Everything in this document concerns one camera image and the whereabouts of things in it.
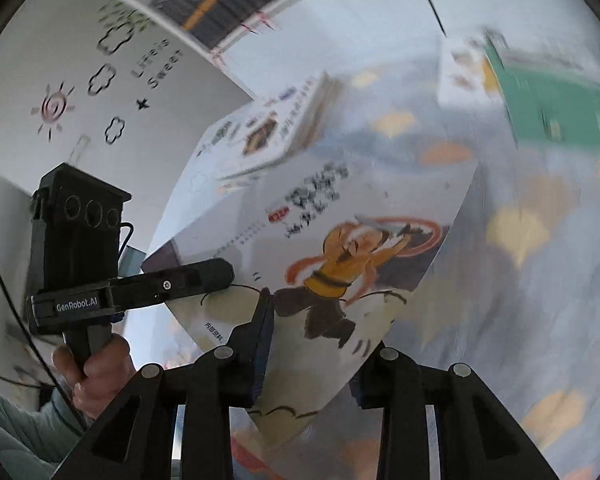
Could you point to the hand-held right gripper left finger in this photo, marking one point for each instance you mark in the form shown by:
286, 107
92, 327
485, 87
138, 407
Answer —
262, 350

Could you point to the white bookshelf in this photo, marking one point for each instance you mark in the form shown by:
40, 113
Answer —
305, 7

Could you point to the pile of books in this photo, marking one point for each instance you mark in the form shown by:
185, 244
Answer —
310, 125

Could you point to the green book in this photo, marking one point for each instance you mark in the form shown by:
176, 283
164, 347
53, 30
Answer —
555, 95

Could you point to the white book leaping monk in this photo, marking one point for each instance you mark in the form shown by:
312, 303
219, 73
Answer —
360, 280

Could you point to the ginkgo pattern tablecloth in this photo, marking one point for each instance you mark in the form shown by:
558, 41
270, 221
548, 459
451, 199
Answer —
530, 285

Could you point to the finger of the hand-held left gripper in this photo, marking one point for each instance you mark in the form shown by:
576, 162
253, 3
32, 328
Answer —
180, 282

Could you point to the white cartoon book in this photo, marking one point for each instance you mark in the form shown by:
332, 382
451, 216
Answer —
460, 75

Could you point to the black wall stickers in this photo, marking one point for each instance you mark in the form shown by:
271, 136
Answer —
102, 77

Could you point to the white book brown-robed figure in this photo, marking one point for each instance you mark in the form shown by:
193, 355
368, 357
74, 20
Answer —
260, 135

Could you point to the person's left hand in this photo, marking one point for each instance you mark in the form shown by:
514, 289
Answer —
105, 375

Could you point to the person's left forearm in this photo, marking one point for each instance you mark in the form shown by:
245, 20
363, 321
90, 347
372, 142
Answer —
10, 435

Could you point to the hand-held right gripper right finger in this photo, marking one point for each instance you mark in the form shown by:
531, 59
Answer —
395, 385

